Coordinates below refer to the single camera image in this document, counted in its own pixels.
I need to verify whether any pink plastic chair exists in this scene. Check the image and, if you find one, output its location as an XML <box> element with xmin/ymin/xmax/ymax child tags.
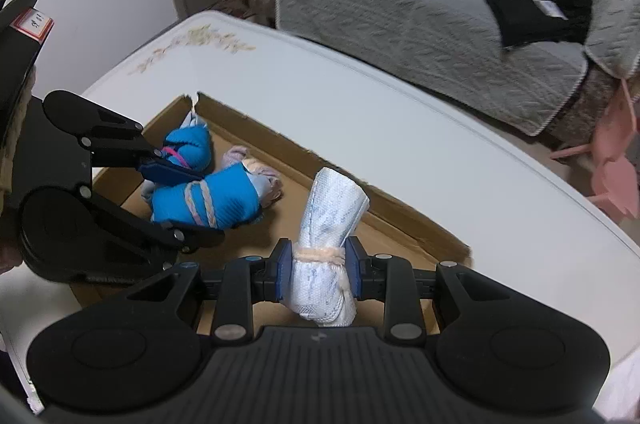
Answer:
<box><xmin>550</xmin><ymin>79</ymin><xmax>640</xmax><ymax>225</ymax></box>

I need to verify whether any blue sock bundle pink tie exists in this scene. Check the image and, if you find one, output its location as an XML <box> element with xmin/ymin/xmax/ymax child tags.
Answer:
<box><xmin>162</xmin><ymin>111</ymin><xmax>213</xmax><ymax>172</ymax></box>

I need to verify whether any grey quilted sofa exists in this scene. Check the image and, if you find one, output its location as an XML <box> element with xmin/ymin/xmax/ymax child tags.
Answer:
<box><xmin>230</xmin><ymin>0</ymin><xmax>640</xmax><ymax>137</ymax></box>

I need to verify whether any black clothing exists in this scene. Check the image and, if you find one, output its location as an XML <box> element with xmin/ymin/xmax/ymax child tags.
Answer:
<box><xmin>456</xmin><ymin>0</ymin><xmax>593</xmax><ymax>50</ymax></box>

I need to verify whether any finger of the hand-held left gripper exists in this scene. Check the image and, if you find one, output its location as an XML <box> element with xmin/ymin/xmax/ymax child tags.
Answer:
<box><xmin>80</xmin><ymin>185</ymin><xmax>227</xmax><ymax>271</ymax></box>
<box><xmin>80</xmin><ymin>104</ymin><xmax>207</xmax><ymax>186</ymax></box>

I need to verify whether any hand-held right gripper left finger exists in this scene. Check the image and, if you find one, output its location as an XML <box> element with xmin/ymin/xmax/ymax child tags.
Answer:
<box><xmin>119</xmin><ymin>240</ymin><xmax>297</xmax><ymax>347</ymax></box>

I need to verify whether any blue sock roll with cord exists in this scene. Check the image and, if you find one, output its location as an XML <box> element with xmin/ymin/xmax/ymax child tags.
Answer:
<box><xmin>150</xmin><ymin>169</ymin><xmax>263</xmax><ymax>230</ymax></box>

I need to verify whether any pastel pink sock bundle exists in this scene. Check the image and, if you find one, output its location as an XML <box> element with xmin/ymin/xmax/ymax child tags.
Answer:
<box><xmin>222</xmin><ymin>147</ymin><xmax>286</xmax><ymax>210</ymax></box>

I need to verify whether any cardboard box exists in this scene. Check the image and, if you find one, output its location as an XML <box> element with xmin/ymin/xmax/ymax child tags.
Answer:
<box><xmin>67</xmin><ymin>92</ymin><xmax>473</xmax><ymax>337</ymax></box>

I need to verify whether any brown patterned rug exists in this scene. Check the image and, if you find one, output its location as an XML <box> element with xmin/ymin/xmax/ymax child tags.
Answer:
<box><xmin>200</xmin><ymin>0</ymin><xmax>276</xmax><ymax>28</ymax></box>

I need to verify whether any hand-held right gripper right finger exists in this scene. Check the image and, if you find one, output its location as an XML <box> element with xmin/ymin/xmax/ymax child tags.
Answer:
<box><xmin>345</xmin><ymin>237</ymin><xmax>506</xmax><ymax>345</ymax></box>

